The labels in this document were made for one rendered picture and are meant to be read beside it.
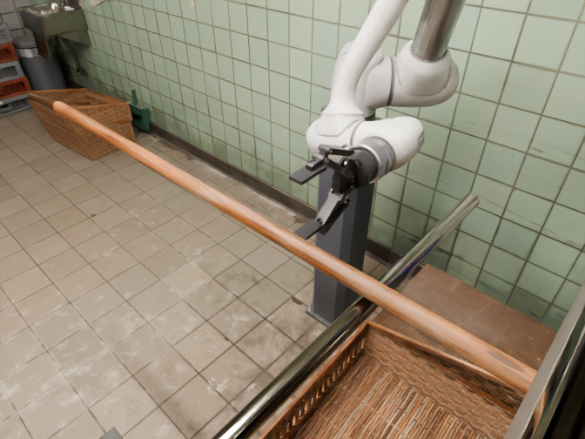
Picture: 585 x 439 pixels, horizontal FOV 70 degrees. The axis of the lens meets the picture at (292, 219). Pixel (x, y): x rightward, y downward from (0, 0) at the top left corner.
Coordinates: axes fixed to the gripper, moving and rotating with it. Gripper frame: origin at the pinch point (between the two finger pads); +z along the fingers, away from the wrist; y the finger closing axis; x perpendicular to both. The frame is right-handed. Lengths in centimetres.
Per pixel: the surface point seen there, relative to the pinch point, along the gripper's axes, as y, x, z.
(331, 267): -1.8, -14.7, 9.5
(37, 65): 87, 406, -90
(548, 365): -23, -42, 25
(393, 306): -1.8, -25.5, 9.6
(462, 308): 61, -22, -56
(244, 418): 0.6, -20.6, 32.9
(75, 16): 39, 343, -112
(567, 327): -23, -42, 21
